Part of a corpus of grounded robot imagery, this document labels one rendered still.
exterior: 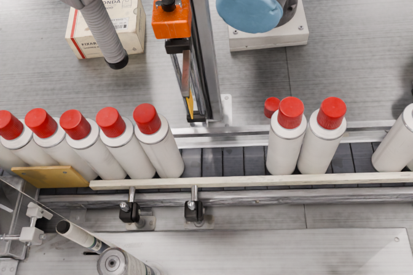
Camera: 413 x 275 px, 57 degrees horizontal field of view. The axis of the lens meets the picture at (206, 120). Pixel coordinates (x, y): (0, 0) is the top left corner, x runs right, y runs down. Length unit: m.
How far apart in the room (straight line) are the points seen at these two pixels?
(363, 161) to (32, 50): 0.79
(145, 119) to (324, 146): 0.26
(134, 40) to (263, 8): 0.35
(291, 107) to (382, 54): 0.45
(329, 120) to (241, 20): 0.26
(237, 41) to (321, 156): 0.37
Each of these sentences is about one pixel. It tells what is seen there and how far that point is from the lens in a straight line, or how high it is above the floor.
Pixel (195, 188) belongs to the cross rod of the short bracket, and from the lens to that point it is 0.66.
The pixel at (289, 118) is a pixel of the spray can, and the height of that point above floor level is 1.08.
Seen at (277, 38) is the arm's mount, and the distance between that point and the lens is 0.88.
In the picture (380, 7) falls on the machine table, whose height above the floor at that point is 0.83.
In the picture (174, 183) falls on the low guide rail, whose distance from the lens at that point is 0.66.
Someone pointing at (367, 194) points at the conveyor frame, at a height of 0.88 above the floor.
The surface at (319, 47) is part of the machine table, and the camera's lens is 0.91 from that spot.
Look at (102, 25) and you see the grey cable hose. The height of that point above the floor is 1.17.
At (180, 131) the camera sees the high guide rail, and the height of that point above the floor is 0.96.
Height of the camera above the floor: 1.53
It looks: 61 degrees down
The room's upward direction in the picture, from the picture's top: 12 degrees counter-clockwise
